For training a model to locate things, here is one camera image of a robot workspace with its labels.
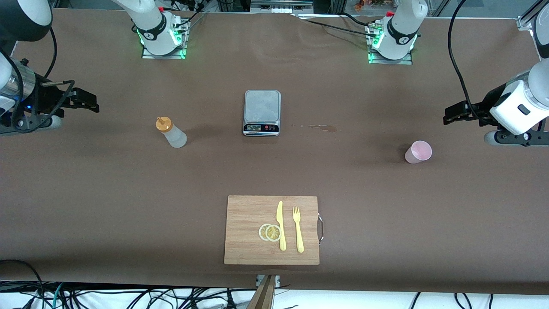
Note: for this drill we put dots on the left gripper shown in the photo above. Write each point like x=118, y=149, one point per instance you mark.
x=485, y=103

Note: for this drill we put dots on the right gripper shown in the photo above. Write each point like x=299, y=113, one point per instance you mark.
x=44, y=97

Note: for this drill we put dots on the pink plastic cup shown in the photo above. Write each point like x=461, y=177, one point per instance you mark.
x=418, y=152

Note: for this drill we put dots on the sauce bottle with orange cap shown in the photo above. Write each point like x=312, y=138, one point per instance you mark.
x=173, y=136

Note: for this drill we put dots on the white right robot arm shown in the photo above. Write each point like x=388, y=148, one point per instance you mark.
x=150, y=21

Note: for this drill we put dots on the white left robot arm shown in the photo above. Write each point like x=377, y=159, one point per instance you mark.
x=399, y=30

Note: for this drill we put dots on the brown table cover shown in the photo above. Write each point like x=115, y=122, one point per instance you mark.
x=128, y=206

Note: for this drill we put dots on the silver kitchen scale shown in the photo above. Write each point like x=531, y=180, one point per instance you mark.
x=262, y=107

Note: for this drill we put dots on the yellow plastic fork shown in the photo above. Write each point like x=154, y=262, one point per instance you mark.
x=298, y=231

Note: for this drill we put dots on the wooden cutting board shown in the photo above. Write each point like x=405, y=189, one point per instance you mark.
x=244, y=223

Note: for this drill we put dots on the grey power strip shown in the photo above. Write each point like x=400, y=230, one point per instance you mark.
x=281, y=6

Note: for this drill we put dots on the yellow plastic knife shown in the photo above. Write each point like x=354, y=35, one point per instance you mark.
x=281, y=223

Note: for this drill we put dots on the lemon slice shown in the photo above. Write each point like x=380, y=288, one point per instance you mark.
x=273, y=233
x=261, y=232

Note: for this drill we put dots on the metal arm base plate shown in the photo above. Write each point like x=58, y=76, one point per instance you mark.
x=148, y=55
x=405, y=61

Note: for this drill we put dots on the aluminium frame profile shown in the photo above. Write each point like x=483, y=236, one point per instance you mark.
x=529, y=19

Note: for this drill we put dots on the metal bracket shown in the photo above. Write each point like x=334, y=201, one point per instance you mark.
x=276, y=280

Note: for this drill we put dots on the wooden post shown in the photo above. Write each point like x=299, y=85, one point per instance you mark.
x=262, y=296

